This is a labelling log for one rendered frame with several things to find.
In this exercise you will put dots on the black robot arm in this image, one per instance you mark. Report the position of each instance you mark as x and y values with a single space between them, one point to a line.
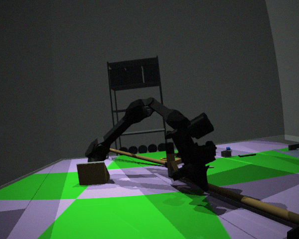
184 129

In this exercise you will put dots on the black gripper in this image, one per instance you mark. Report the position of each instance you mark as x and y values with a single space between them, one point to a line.
195 171

